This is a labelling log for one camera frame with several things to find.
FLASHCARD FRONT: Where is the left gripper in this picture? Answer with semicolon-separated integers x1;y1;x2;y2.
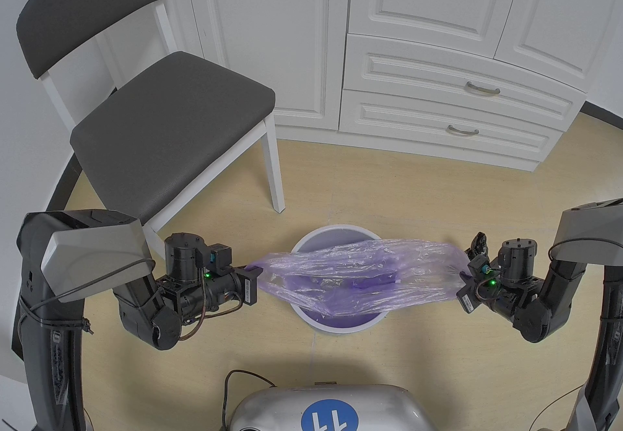
202;268;260;312

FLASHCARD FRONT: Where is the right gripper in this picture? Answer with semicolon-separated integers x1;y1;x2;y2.
455;275;504;318

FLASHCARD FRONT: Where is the purple plastic bag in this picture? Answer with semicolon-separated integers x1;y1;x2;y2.
246;238;471;321

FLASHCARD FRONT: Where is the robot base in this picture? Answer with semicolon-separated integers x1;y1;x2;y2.
229;383;432;431

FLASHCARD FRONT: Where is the white trash bin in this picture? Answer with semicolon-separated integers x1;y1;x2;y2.
290;224;390;335

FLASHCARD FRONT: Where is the white chair dark grey seat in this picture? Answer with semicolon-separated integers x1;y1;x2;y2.
16;0;286;245

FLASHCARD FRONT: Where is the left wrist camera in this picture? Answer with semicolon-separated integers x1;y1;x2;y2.
197;244;236;280

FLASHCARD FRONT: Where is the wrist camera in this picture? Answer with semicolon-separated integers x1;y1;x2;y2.
197;244;236;280
465;231;493;277

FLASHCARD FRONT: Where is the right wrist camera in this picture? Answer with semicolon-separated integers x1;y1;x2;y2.
465;231;493;277

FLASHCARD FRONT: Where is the black cable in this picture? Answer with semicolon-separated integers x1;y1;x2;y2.
221;370;278;428

